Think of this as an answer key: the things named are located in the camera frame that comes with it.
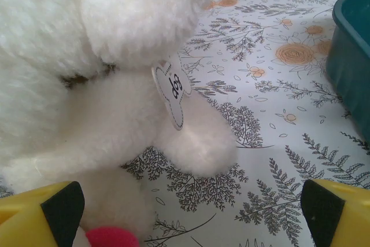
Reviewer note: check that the red plush piece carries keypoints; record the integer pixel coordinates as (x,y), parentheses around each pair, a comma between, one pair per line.
(112,238)

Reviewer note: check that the floral print tablecloth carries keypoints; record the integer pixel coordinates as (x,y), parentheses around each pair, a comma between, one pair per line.
(260,148)

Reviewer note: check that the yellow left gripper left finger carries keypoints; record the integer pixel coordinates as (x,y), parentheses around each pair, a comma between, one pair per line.
(26,221)

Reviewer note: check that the white plush dog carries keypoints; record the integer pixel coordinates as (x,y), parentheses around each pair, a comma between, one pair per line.
(86,27)

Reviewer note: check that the white bone-shaped dog tag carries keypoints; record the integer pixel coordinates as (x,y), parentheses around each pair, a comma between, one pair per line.
(173,96)

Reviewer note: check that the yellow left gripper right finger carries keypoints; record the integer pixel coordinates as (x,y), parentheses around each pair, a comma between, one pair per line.
(341,221)

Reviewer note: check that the teal plastic container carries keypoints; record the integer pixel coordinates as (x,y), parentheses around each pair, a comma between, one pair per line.
(349,64)

